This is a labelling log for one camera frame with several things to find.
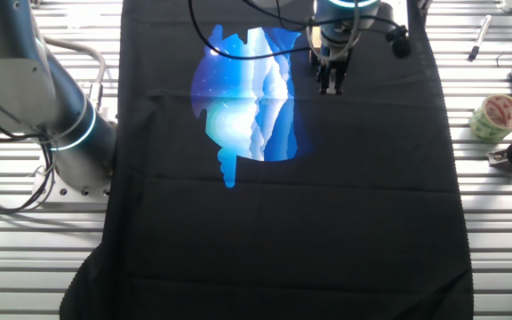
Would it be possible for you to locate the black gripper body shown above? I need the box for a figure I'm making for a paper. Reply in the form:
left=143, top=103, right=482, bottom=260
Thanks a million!
left=316, top=46, right=355, bottom=76

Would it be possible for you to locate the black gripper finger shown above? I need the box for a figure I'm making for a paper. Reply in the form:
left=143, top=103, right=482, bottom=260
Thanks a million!
left=317, top=67, right=332, bottom=95
left=331, top=66, right=345, bottom=95

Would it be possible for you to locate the silver black pen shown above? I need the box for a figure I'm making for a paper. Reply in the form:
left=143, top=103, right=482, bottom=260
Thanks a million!
left=467, top=14, right=492, bottom=62

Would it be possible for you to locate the black cloth with blue print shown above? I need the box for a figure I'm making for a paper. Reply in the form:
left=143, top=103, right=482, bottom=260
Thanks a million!
left=59, top=0, right=475, bottom=320

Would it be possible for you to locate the clear packing tape roll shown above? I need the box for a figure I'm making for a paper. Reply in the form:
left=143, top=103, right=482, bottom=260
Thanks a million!
left=468, top=93, right=512, bottom=143

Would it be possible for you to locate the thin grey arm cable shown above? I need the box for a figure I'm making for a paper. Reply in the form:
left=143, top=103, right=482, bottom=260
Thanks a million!
left=307, top=0, right=363, bottom=62

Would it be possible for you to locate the black camera cable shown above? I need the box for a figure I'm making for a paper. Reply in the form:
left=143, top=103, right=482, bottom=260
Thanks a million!
left=188, top=0, right=412, bottom=60

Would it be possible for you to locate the thick grey base cable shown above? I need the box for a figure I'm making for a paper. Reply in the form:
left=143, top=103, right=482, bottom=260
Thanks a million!
left=44, top=37, right=108, bottom=113

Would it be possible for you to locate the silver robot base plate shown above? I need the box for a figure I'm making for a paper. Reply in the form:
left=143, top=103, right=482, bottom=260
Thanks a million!
left=33, top=168, right=111, bottom=204

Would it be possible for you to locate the black base cable bundle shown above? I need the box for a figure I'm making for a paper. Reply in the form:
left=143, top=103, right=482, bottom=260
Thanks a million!
left=0, top=92, right=58, bottom=216

